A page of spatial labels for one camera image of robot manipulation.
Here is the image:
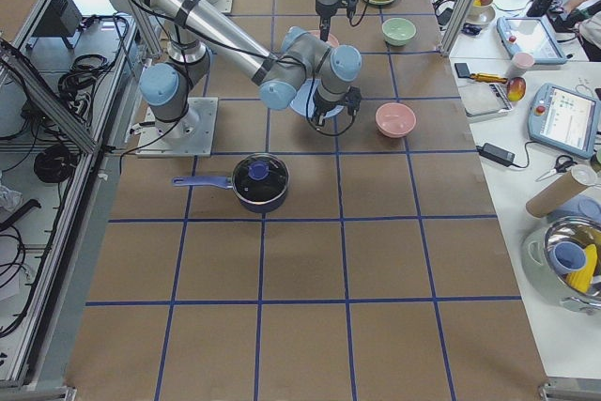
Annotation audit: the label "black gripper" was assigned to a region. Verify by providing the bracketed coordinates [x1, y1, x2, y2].
[316, 0, 340, 40]
[311, 93, 344, 128]

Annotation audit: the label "pink plate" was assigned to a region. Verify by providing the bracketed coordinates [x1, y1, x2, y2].
[309, 30, 339, 48]

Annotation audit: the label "blue plate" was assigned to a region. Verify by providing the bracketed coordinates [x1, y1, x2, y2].
[280, 79, 321, 117]

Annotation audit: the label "green bowl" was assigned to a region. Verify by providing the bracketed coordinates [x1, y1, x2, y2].
[381, 17, 417, 47]

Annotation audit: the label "pink bowl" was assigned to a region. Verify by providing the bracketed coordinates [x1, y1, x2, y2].
[375, 102, 417, 138]

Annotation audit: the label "blue saucepan with lid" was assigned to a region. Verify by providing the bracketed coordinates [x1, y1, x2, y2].
[172, 153, 289, 213]

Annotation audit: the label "white bowl with fruit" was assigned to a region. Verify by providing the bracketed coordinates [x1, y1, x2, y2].
[468, 0, 493, 19]

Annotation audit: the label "kitchen scale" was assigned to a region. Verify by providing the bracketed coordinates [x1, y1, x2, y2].
[458, 82, 513, 120]

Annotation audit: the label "black power adapter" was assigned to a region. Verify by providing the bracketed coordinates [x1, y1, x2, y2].
[476, 143, 515, 167]

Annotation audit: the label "white cup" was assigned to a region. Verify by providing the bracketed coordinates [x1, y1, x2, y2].
[506, 52, 535, 79]

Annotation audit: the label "mango fruit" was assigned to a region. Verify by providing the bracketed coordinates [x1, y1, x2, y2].
[506, 77, 526, 102]

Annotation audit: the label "teach pendant far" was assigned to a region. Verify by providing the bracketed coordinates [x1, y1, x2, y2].
[496, 17, 567, 65]

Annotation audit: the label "teach pendant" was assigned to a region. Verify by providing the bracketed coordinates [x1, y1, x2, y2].
[496, 17, 567, 65]
[528, 84, 600, 159]

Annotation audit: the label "teach pendant near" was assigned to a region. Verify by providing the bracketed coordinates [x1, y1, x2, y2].
[528, 84, 600, 159]

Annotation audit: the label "scissors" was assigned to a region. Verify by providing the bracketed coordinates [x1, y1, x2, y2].
[535, 154, 578, 182]

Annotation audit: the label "cardboard tube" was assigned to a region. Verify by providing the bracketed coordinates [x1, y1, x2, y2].
[525, 164, 597, 218]

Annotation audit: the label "steel mixing bowl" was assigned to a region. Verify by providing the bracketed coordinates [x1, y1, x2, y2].
[521, 217, 600, 315]

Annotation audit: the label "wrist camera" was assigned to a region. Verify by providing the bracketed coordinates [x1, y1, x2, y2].
[339, 0, 358, 21]
[344, 86, 362, 117]

